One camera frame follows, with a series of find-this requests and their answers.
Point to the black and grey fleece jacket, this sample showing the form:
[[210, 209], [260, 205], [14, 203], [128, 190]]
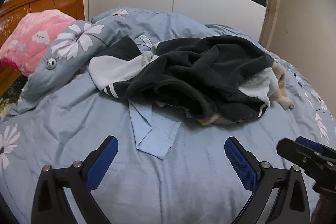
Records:
[[199, 74]]

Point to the beige fleece garment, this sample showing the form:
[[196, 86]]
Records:
[[283, 87]]

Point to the wooden headboard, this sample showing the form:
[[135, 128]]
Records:
[[44, 1]]

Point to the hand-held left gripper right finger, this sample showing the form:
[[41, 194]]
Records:
[[241, 163]]

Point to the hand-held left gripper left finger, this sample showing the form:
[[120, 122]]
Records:
[[102, 163]]

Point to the panda face button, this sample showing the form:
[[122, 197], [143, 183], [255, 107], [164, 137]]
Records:
[[51, 64]]

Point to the pink printed quilt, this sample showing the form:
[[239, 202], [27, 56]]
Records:
[[34, 37]]

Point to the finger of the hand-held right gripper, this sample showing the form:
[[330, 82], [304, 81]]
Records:
[[311, 143], [294, 151]]

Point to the light blue shirt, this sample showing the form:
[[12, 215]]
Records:
[[155, 134]]

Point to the blue floral bed sheet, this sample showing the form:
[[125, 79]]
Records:
[[183, 187]]

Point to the blue floral duvet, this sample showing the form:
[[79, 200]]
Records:
[[78, 37]]

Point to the green floral cloth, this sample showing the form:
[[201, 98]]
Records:
[[10, 100]]

